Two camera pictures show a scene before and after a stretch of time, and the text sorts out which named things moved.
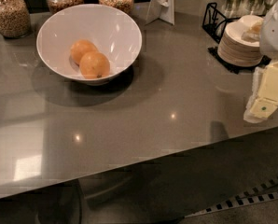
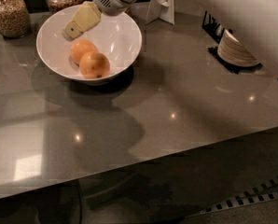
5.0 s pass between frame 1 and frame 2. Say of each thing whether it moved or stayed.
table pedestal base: stayed
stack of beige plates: stayed
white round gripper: moved
